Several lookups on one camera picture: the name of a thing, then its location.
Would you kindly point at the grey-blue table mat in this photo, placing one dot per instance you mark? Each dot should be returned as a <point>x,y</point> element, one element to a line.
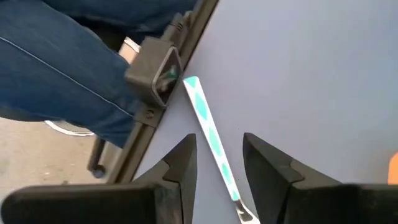
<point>295,77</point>

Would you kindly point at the black table-level camera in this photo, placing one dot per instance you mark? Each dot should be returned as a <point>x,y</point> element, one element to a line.
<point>152,71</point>

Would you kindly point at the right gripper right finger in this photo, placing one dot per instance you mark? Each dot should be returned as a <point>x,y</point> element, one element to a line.
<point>326,205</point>

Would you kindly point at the orange plastic bin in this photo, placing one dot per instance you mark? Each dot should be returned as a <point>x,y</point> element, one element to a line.
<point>393,169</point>

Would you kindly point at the black aluminium table frame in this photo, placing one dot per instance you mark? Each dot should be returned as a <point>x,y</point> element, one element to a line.
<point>140,140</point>

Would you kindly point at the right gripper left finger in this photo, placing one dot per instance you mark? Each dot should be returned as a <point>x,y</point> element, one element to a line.
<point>93,205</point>

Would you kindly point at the black chair leg with caster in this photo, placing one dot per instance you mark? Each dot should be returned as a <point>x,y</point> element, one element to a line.
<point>96,158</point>

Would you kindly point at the person's leg in jeans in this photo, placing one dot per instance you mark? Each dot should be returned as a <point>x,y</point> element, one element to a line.
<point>62,68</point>

